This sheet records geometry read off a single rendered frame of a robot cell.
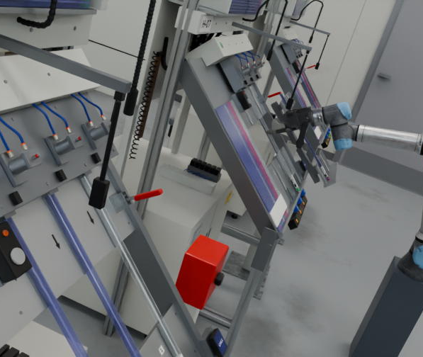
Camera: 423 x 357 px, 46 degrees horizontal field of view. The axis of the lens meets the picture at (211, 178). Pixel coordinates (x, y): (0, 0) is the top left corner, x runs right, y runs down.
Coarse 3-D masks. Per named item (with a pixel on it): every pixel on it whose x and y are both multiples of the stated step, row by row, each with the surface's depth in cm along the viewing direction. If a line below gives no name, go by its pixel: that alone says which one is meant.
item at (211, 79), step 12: (192, 60) 177; (204, 72) 183; (216, 72) 195; (204, 84) 178; (216, 84) 189; (216, 96) 184; (228, 96) 196; (252, 96) 226; (252, 108) 218; (264, 108) 235; (252, 120) 211
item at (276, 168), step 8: (272, 160) 215; (280, 160) 223; (288, 160) 236; (272, 168) 209; (280, 168) 218; (272, 176) 204; (280, 176) 213; (288, 176) 225; (296, 176) 234; (280, 184) 209; (288, 184) 220; (280, 192) 205; (288, 192) 214; (288, 200) 210
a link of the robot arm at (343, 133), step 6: (330, 126) 208; (336, 126) 205; (342, 126) 205; (348, 126) 206; (336, 132) 206; (342, 132) 205; (348, 132) 206; (336, 138) 207; (342, 138) 206; (348, 138) 206; (336, 144) 208; (342, 144) 206; (348, 144) 206
